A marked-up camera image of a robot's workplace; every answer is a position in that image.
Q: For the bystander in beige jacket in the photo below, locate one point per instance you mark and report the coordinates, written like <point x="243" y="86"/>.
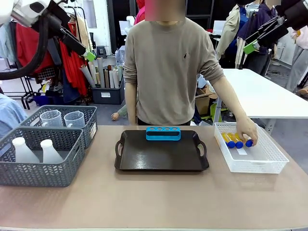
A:
<point x="232" y="31"/>

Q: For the tall grey paper roll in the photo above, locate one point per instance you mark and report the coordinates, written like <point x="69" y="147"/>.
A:
<point x="101" y="72"/>

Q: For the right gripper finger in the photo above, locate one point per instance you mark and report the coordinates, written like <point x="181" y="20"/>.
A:
<point x="269" y="38"/>
<point x="270" y="25"/>

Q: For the bystander in grey trousers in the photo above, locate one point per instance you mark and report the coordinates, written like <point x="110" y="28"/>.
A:
<point x="298" y="62"/>

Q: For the red dress on hanger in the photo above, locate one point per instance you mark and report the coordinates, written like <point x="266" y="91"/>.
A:
<point x="72" y="72"/>

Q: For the orange tube blue cap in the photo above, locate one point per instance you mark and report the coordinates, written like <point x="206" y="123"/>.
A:
<point x="239" y="144"/>
<point x="231" y="144"/>
<point x="249" y="143"/>

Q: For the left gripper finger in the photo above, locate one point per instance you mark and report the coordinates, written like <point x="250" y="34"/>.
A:
<point x="79" y="42"/>
<point x="75" y="48"/>

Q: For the brown cardboard box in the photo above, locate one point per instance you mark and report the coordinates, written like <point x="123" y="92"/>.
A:
<point x="204" y="101"/>

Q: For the person's left forearm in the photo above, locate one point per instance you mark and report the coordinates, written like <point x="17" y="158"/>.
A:
<point x="228" y="101"/>

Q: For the person's right forearm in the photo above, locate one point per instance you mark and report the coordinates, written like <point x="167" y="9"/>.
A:
<point x="131" y="103"/>

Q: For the black plastic serving tray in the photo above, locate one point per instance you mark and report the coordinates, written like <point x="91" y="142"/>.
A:
<point x="158" y="154"/>

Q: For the blue test tube rack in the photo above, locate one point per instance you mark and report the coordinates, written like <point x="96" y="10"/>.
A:
<point x="163" y="136"/>

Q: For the white paper roll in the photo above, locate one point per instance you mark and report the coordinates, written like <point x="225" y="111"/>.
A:
<point x="92" y="71"/>

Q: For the brown paper roll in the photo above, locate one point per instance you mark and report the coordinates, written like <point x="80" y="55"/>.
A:
<point x="106" y="78"/>

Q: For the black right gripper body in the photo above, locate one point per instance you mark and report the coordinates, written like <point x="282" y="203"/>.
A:
<point x="294" y="13"/>

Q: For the grey woven plastic basket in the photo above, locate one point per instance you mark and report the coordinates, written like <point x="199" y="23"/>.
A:
<point x="89" y="115"/>
<point x="36" y="170"/>

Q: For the beige garment on hanger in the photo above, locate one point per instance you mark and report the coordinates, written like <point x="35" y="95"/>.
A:
<point x="83" y="33"/>

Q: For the black garment rack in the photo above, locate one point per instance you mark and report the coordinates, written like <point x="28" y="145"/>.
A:
<point x="27" y="96"/>

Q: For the red jacket on hanger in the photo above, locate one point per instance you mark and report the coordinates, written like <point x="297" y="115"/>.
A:
<point x="26" y="48"/>

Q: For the white perforated plastic basket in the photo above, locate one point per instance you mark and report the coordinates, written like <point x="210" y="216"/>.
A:
<point x="255" y="161"/>

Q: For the person in beige sweater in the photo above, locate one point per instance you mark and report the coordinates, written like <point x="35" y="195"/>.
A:
<point x="166" y="72"/>

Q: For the white office table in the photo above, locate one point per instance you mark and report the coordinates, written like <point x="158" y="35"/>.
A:
<point x="262" y="93"/>

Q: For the dark grey storage bin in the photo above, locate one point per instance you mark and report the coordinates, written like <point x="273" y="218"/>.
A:
<point x="108" y="95"/>

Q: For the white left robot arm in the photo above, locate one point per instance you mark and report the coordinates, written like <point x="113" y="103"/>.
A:
<point x="14" y="9"/>

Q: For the person's left hand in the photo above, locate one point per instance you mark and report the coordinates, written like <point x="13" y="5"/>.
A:
<point x="247" y="130"/>

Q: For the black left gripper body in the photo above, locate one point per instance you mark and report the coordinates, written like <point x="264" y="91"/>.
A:
<point x="59" y="19"/>

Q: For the clear plastic measuring beaker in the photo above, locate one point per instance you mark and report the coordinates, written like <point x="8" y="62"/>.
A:
<point x="74" y="120"/>
<point x="51" y="119"/>

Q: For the white translucent conical flask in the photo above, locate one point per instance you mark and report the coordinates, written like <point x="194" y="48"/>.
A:
<point x="50" y="152"/>
<point x="22" y="152"/>

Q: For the light blue hanging garment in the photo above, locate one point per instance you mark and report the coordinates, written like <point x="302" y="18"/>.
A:
<point x="6" y="43"/>

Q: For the light blue denim cloth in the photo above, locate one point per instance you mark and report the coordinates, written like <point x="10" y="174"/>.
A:
<point x="10" y="115"/>

